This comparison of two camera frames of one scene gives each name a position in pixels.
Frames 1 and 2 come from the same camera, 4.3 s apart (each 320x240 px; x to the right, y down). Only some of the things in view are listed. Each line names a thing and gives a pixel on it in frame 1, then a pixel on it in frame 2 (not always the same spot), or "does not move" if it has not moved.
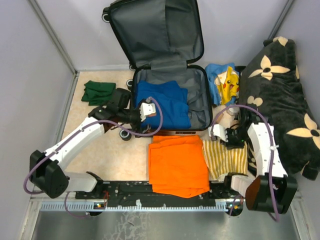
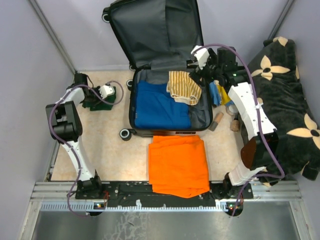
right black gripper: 230,144 to 197,74
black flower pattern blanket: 270,88 does not move
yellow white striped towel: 222,160 to 183,88
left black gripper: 137,127 to 93,103
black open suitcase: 159,38 does not move
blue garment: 174,99 does not move
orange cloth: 178,165 does not move
